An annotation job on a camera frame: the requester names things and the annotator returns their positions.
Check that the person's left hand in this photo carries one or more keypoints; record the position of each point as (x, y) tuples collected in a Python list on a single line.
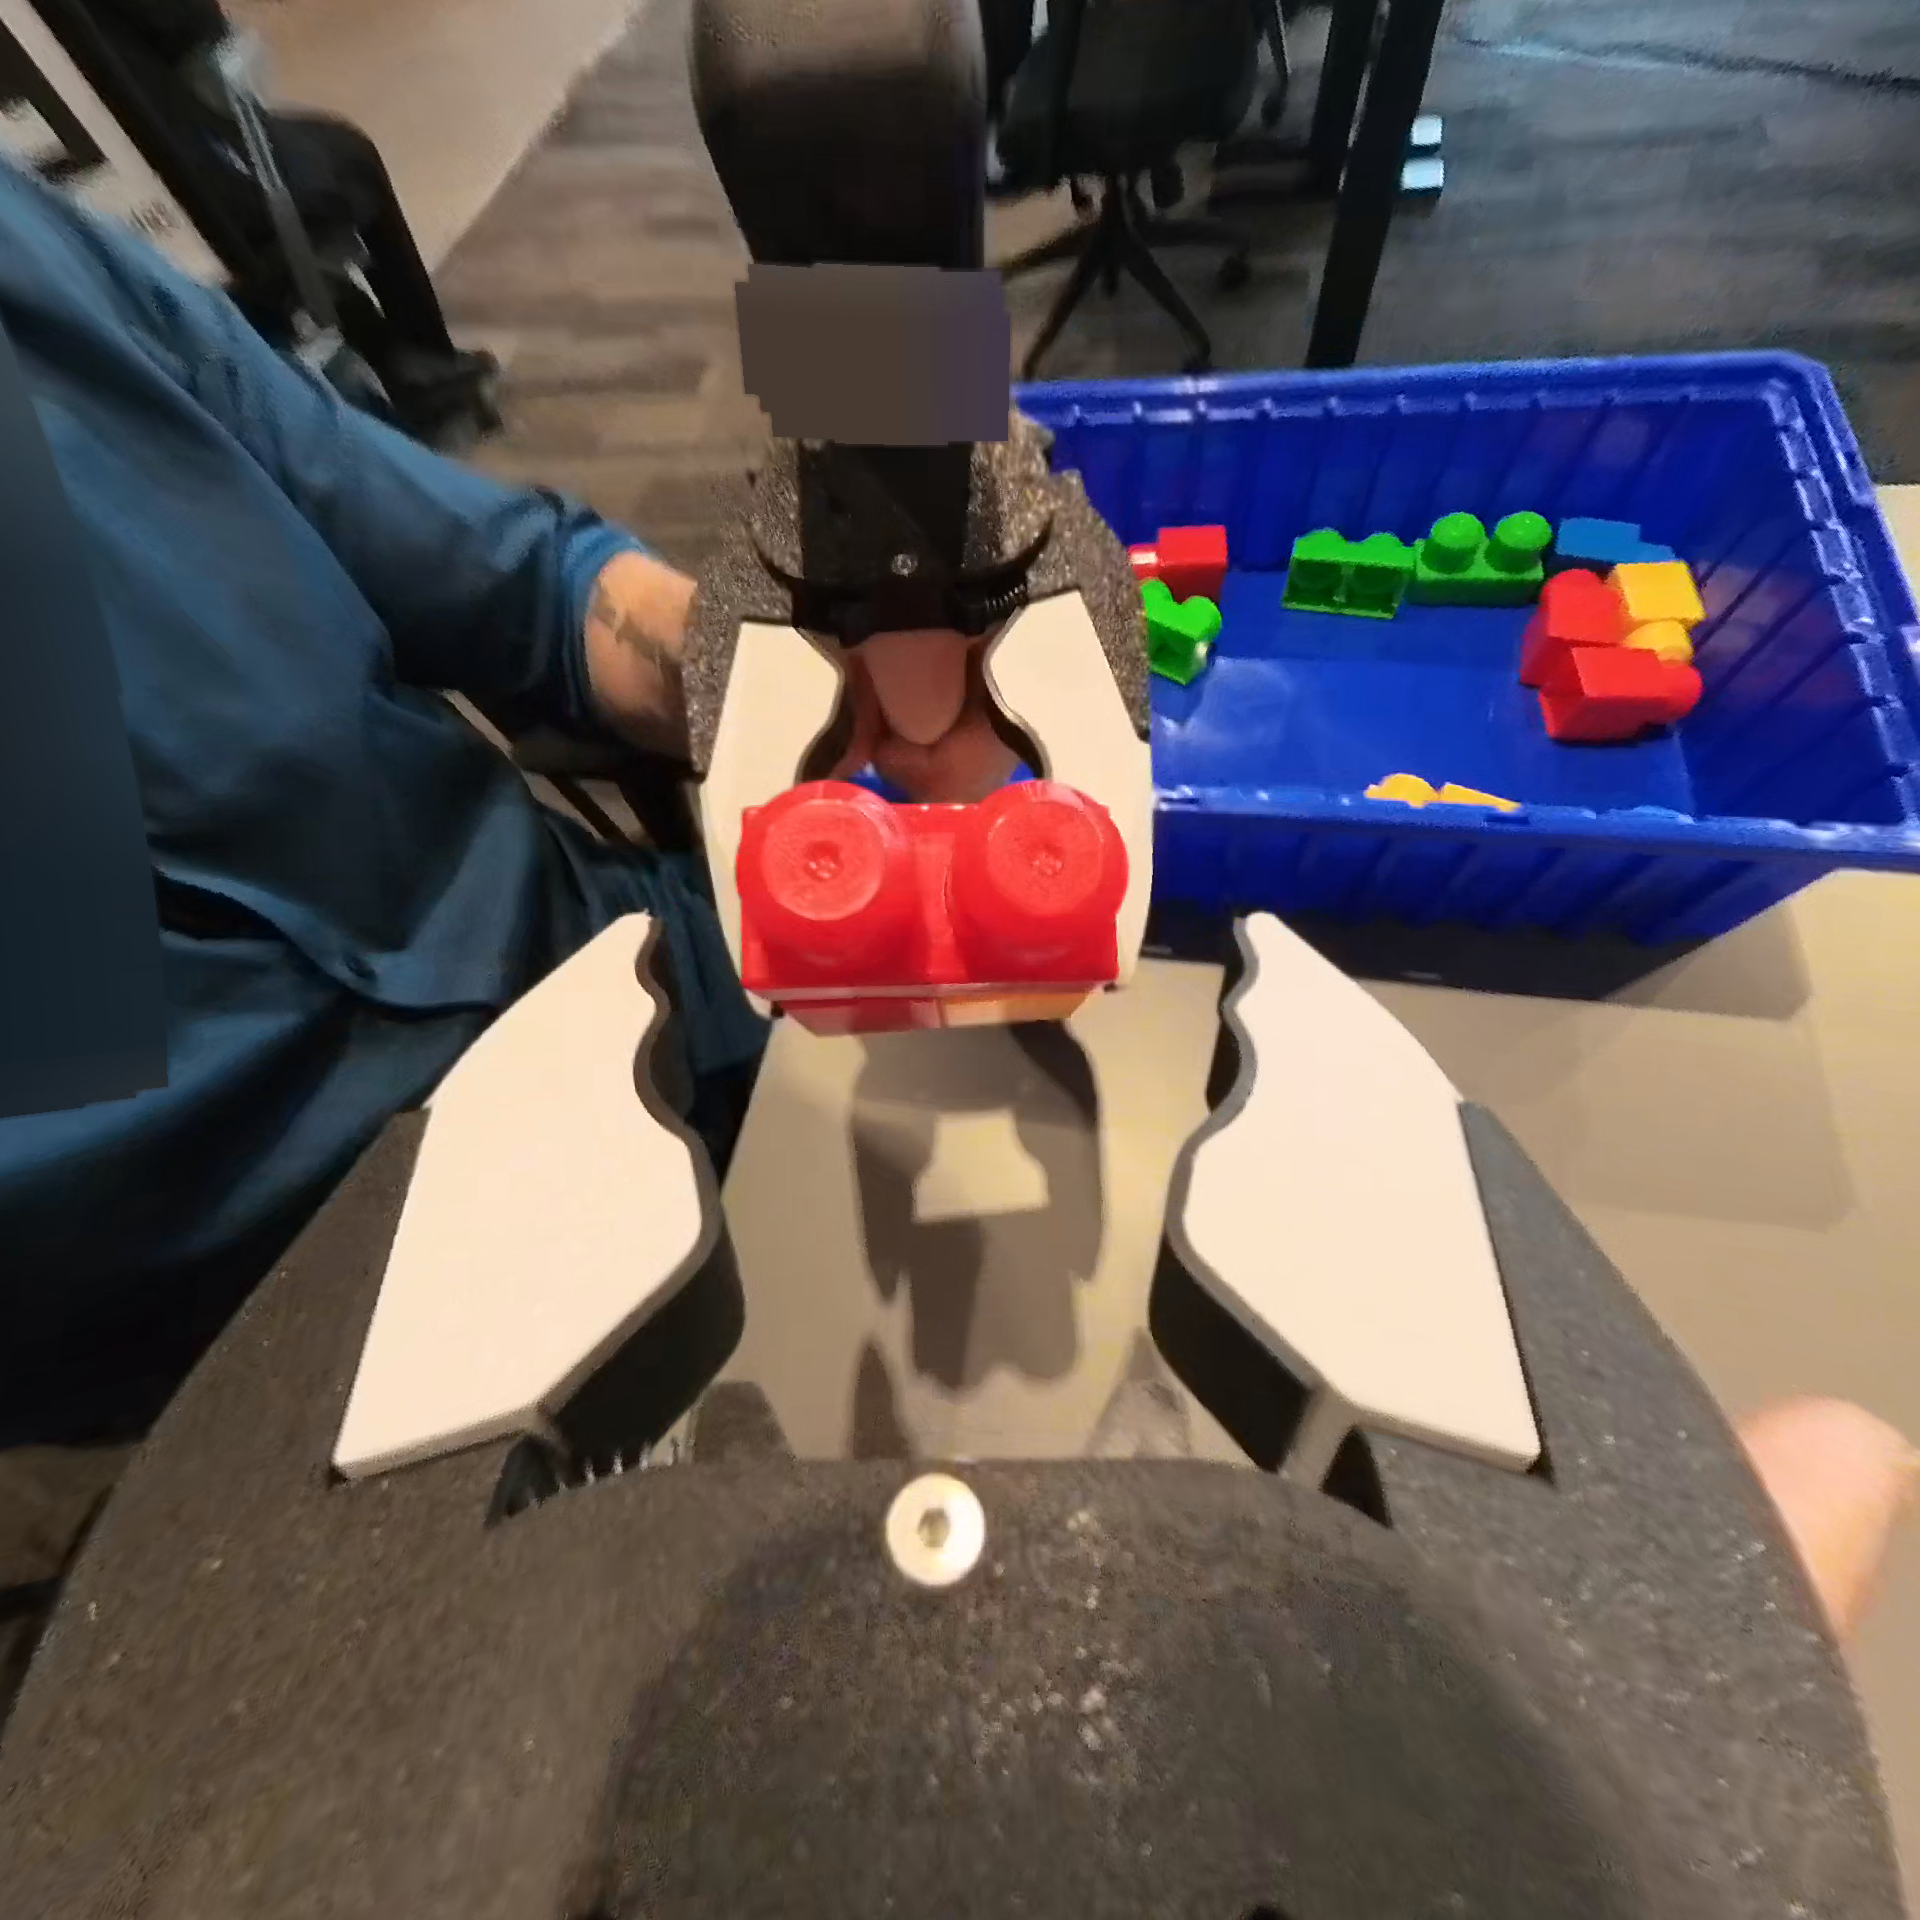
[(915, 706)]

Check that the black office chair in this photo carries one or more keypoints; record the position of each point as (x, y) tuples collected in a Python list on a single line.
[(345, 255), (1119, 90)]

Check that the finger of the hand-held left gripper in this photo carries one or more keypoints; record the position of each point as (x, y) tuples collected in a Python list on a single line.
[(1096, 722), (756, 750)]

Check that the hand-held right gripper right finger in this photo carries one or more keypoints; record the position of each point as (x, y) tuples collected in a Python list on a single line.
[(1349, 1200)]

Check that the person's blue clothed body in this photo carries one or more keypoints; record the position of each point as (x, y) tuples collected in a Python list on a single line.
[(299, 839)]

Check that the pile of loose coloured blocks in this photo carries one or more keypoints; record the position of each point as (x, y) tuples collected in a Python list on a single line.
[(1588, 662)]

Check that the black desk leg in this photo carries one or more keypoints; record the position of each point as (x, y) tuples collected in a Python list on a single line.
[(1365, 181)]

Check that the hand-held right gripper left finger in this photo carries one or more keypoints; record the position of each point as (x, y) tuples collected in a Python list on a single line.
[(523, 1200)]

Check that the person's right hand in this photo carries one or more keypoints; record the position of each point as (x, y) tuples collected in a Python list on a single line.
[(1844, 1517)]

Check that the person's left forearm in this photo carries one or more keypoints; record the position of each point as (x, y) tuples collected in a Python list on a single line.
[(637, 646)]

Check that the red two-stud block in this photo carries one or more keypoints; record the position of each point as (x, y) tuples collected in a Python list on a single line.
[(930, 931)]

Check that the blue plastic bin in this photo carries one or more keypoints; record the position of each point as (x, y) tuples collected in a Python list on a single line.
[(1349, 722)]

